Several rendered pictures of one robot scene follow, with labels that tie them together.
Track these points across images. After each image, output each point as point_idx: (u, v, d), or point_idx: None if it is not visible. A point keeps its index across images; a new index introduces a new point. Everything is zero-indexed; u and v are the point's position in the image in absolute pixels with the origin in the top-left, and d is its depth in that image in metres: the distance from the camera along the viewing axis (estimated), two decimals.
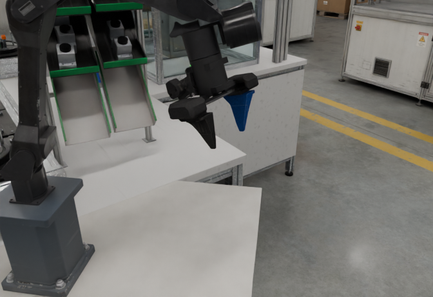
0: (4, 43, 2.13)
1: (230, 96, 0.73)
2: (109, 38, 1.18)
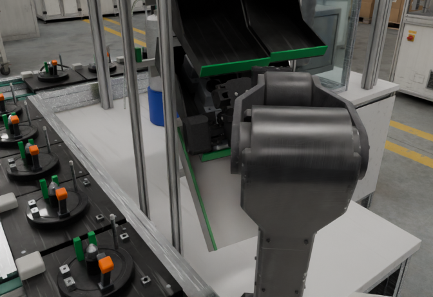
0: (54, 69, 1.79)
1: None
2: None
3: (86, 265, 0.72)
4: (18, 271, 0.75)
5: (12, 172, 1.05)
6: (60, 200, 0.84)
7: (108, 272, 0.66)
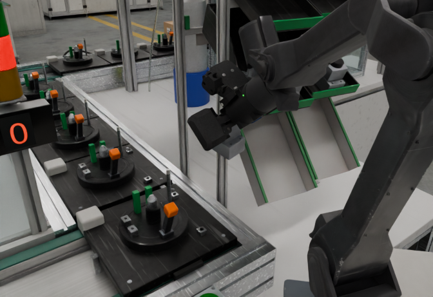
0: (80, 53, 1.83)
1: None
2: None
3: (145, 216, 0.77)
4: (78, 223, 0.80)
5: (57, 141, 1.09)
6: (113, 160, 0.88)
7: (171, 218, 0.70)
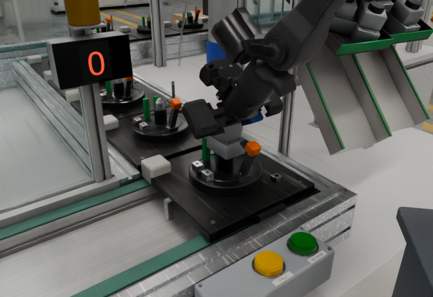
0: (107, 28, 1.79)
1: None
2: None
3: (218, 161, 0.73)
4: (144, 171, 0.76)
5: (103, 100, 1.05)
6: (174, 110, 0.84)
7: (252, 158, 0.66)
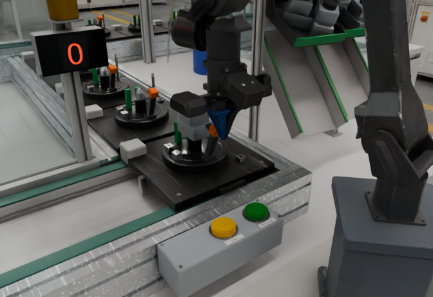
0: (99, 26, 1.87)
1: (223, 107, 0.68)
2: (336, 1, 0.92)
3: (187, 143, 0.81)
4: (122, 153, 0.84)
5: (89, 92, 1.13)
6: (151, 99, 0.92)
7: (216, 139, 0.74)
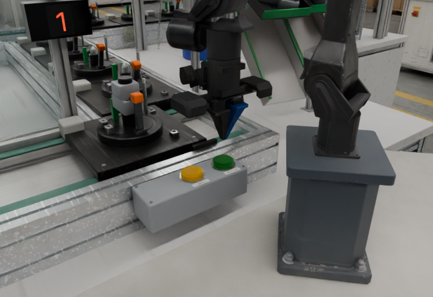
0: (93, 14, 1.94)
1: None
2: None
3: (122, 118, 0.83)
4: (60, 129, 0.86)
5: (80, 69, 1.21)
6: (134, 71, 0.99)
7: (140, 107, 0.77)
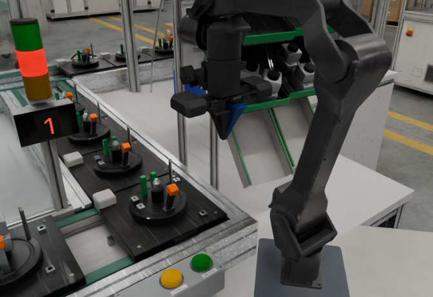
0: (87, 57, 1.99)
1: None
2: (285, 64, 1.04)
3: None
4: None
5: (101, 169, 1.06)
6: (171, 196, 0.85)
7: (2, 253, 0.69)
